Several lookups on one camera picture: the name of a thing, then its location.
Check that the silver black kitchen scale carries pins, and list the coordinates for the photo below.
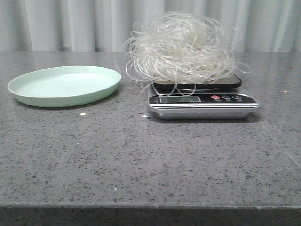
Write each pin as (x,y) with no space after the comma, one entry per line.
(223,99)

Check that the white pleated curtain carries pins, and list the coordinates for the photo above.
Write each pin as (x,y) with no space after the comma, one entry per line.
(104,25)

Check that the white translucent vermicelli bundle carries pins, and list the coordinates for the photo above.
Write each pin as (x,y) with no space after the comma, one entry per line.
(180,48)

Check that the pale green round plate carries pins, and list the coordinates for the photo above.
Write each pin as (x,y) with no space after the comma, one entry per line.
(64,86)

